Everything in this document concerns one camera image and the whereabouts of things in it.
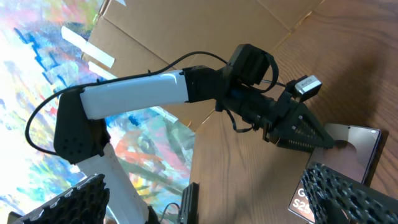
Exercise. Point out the Galaxy S25 Ultra smartphone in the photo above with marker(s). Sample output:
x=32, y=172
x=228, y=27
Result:
x=353, y=152

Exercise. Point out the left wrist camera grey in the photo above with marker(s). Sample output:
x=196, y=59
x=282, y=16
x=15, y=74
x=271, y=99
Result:
x=307, y=88

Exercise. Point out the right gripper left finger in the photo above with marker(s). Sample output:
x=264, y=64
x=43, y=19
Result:
x=84, y=203

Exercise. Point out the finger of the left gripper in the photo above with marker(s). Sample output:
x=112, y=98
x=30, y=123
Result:
x=300, y=130

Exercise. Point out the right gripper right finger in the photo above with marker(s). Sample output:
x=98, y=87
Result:
x=336, y=198

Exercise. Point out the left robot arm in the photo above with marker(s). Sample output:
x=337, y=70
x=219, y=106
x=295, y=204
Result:
x=81, y=136

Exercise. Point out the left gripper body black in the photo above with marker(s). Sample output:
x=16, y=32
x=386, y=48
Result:
x=250, y=110

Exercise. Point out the brown cardboard box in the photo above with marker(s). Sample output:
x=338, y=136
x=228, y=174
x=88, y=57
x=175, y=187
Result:
x=147, y=35

